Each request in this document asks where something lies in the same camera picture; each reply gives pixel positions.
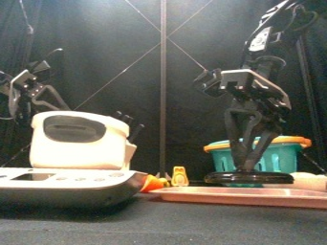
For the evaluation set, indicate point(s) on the black round pot lid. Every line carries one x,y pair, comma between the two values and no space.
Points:
248,178

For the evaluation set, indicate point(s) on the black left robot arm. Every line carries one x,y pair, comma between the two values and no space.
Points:
42,65

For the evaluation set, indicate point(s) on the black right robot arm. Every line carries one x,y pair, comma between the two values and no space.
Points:
272,28

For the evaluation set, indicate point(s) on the white toy pot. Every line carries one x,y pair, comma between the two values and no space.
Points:
76,143

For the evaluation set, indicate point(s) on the teal basket with orange rim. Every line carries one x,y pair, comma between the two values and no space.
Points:
280,156

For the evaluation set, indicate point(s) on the orange toy food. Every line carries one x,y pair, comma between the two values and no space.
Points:
152,184

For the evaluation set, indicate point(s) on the white cloth roll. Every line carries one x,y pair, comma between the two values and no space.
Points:
311,181

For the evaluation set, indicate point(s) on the yellow toy figure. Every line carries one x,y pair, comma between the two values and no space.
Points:
180,177

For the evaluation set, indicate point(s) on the pink plastic tray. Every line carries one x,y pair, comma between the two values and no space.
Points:
237,196

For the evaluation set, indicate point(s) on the white grey toy stove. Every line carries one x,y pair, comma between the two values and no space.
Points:
64,188

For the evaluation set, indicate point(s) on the dark side frame pole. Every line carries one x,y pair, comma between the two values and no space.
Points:
308,95

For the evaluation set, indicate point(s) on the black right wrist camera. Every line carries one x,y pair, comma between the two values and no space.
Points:
206,82

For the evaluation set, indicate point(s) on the grey vertical frame pole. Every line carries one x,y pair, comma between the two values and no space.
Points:
162,95

